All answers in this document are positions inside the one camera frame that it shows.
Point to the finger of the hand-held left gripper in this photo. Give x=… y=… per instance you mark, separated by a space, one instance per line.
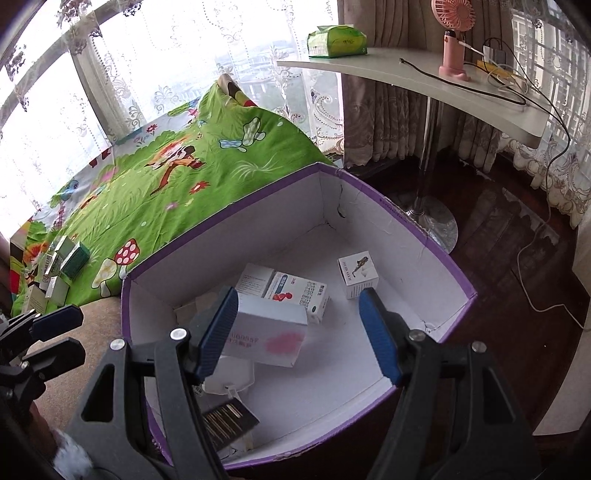
x=60 y=353
x=60 y=318

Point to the black rectangular box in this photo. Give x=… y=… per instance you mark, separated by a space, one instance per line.
x=231 y=422

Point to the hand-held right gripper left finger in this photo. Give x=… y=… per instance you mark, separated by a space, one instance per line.
x=217 y=332

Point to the beige upholstered seat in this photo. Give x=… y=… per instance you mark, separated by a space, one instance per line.
x=106 y=323

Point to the green tissue pack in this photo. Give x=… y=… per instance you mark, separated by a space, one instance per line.
x=337 y=41

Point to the blue white medicine box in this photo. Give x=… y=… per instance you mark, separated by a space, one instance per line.
x=300 y=288

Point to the plain white box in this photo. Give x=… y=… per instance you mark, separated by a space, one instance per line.
x=231 y=376

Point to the grey charger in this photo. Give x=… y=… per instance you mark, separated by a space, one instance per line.
x=497 y=55

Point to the white cube box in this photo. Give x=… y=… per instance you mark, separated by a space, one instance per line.
x=358 y=277

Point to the white fluffy sleeve cuff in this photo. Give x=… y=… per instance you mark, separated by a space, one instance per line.
x=74 y=457

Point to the white box with text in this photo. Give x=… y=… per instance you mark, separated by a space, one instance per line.
x=254 y=277

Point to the pile of small cardboard boxes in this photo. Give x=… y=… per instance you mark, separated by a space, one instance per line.
x=74 y=258

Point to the green printed blanket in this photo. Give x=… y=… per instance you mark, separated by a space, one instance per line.
x=184 y=194

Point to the white furniture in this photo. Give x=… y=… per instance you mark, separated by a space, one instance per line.
x=568 y=392

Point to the brown patterned curtain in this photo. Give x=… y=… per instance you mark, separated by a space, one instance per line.
x=392 y=115

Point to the white side table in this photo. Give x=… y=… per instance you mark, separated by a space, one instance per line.
x=415 y=87

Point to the large white box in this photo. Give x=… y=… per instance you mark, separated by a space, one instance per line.
x=272 y=332

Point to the white lace curtain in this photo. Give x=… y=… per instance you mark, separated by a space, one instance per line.
x=554 y=69
x=184 y=60

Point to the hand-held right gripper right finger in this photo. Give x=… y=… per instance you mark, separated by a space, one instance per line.
x=378 y=337

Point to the white window frame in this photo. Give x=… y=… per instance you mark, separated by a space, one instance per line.
x=92 y=78

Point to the chrome table leg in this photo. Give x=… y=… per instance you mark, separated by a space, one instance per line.
x=427 y=152

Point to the small yellow object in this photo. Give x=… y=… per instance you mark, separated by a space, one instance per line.
x=494 y=69

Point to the purple cardboard storage box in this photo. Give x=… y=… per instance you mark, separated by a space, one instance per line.
x=369 y=221

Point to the person's left forearm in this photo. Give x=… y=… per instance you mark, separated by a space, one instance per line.
x=44 y=424

